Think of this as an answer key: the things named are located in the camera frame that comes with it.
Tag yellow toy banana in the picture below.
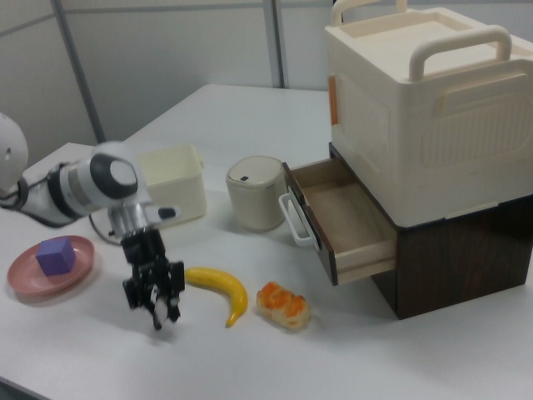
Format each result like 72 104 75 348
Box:
184 266 249 329

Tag dark brown wooden cabinet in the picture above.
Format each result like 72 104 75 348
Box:
328 141 533 321

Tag brown drawer with white handle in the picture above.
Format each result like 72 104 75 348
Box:
277 156 397 287

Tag salmon sushi toy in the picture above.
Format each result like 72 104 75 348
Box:
255 281 311 332

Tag purple cube block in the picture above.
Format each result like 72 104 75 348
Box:
35 236 77 277

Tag small cream lidded trash can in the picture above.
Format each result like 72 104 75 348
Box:
226 155 288 233

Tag cream plastic box with handles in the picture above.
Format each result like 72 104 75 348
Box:
324 0 533 229

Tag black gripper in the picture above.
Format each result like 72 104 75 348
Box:
119 227 187 325

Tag cream open plastic storage bin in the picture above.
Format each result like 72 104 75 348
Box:
136 143 208 228

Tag pink plastic plate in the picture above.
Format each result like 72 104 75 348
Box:
7 235 96 298

